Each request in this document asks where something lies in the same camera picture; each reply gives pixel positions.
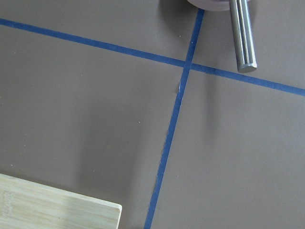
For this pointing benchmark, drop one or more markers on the wooden cutting board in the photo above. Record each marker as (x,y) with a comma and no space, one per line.
(29,205)

